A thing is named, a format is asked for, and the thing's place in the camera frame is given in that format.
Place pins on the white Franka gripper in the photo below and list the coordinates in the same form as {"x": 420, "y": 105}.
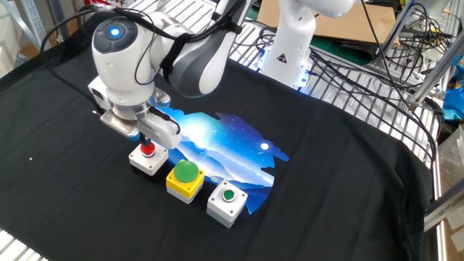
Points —
{"x": 163, "y": 130}

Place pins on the white box red button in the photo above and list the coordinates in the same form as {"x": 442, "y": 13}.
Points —
{"x": 152, "y": 165}

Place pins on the yellow box green mushroom button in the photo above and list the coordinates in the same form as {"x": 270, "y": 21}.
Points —
{"x": 179, "y": 186}

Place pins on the white box small green button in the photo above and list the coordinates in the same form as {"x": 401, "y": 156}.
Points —
{"x": 224, "y": 212}

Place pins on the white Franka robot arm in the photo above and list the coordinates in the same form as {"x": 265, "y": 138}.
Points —
{"x": 119, "y": 72}

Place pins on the red white sign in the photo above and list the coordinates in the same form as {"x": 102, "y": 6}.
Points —
{"x": 108, "y": 3}

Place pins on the black cloth with blue print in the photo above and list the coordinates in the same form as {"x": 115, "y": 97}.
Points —
{"x": 326, "y": 181}

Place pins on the brown cardboard sheet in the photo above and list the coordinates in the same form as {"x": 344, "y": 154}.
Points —
{"x": 362, "y": 25}

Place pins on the clear plastic bag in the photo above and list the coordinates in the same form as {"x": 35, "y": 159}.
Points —
{"x": 453, "y": 152}

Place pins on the dark metal post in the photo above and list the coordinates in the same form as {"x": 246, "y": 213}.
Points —
{"x": 59, "y": 18}

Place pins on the perforated metal post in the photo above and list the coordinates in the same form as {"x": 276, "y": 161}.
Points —
{"x": 34, "y": 25}

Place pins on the aluminium frame post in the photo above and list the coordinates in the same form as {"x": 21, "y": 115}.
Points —
{"x": 397, "y": 30}

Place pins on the aluminium frame profile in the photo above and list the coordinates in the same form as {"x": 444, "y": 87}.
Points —
{"x": 442, "y": 212}
{"x": 435, "y": 69}

